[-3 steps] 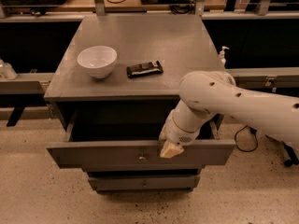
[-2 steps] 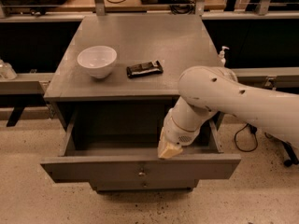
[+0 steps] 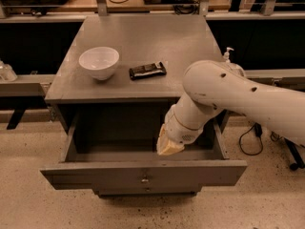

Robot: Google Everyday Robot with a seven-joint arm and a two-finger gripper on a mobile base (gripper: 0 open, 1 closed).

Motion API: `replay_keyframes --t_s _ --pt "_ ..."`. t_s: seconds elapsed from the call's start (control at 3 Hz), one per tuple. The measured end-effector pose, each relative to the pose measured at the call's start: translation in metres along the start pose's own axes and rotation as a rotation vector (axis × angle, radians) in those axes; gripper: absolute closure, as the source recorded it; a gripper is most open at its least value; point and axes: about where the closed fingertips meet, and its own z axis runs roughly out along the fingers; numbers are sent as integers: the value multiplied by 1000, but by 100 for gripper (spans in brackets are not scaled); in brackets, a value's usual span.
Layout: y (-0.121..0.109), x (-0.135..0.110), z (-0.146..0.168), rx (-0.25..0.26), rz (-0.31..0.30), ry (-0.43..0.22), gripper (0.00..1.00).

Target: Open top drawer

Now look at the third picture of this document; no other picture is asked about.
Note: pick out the clear bottle at left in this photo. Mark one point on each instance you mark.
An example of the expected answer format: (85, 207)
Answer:
(6, 72)

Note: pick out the grey drawer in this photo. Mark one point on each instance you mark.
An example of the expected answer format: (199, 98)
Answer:
(102, 152)
(146, 190)

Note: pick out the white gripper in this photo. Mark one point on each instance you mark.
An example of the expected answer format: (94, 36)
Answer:
(177, 128)

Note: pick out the white ceramic bowl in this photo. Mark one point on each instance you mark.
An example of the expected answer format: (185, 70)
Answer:
(100, 63)

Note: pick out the white pump dispenser bottle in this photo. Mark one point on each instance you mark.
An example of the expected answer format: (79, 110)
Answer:
(226, 54)

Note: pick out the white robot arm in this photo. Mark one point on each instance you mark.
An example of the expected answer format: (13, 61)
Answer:
(211, 87)

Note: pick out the black wheeled stand leg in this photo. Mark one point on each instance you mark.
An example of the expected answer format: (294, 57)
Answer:
(299, 163)

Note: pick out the grey top drawer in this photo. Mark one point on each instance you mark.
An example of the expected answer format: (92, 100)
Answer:
(102, 152)

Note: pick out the grey drawer cabinet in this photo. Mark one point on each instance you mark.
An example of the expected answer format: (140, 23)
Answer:
(175, 40)

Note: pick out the grey bottom drawer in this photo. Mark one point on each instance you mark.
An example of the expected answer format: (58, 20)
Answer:
(146, 190)

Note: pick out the black bracket at left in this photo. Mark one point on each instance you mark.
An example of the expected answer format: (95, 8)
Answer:
(15, 118)

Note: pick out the black snack bar wrapper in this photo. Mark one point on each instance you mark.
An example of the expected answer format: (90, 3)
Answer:
(148, 70)

